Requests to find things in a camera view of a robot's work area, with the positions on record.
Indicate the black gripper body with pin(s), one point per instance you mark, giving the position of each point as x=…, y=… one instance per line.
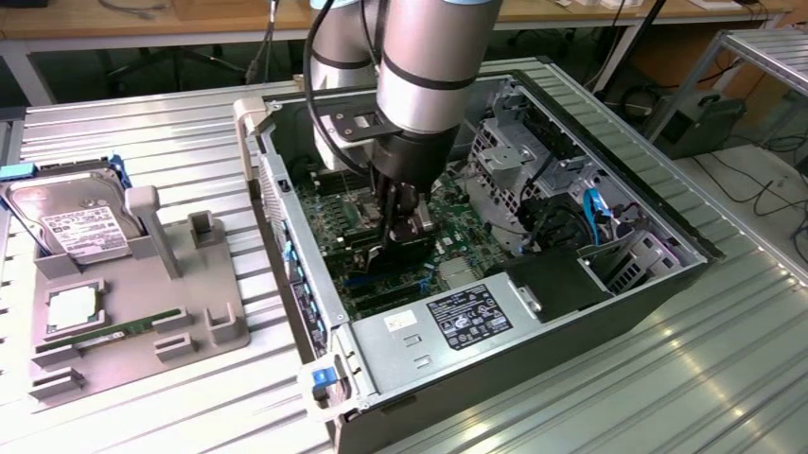
x=411, y=161

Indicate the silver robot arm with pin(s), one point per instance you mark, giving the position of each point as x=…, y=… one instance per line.
x=430, y=71

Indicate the green motherboard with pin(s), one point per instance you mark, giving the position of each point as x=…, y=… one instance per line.
x=468, y=236

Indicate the silver chipset heat sink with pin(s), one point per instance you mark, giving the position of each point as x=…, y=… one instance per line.
x=462, y=274

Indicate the metal disk bay cage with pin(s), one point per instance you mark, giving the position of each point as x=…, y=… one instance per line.
x=506, y=175

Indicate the blue expansion slot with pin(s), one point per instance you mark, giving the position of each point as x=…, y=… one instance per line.
x=360, y=281

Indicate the black plastic shroud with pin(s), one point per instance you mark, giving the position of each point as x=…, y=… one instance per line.
x=556, y=284

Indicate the silver power supply unit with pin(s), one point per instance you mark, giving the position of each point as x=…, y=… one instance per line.
x=404, y=350

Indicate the blue case latch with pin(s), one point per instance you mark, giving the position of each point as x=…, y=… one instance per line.
x=323, y=378

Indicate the open black PC case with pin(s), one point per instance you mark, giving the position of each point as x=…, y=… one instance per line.
x=631, y=331

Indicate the grey parts rack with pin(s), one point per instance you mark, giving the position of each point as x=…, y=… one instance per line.
x=133, y=307

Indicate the wooden desk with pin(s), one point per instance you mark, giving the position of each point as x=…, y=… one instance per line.
x=190, y=16

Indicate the black box on floor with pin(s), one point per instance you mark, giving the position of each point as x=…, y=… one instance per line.
x=707, y=125

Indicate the green RAM stick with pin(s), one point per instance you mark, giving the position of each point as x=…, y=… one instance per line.
x=108, y=331

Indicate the silver CPU chip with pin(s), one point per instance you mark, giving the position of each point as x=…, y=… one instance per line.
x=76, y=308

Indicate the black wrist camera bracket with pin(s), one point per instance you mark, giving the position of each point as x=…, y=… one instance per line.
x=344, y=123

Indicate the hard disk with blue bracket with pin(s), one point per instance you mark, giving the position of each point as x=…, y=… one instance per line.
x=77, y=213

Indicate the metal frame table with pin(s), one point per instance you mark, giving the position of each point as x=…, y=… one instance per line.
x=758, y=52

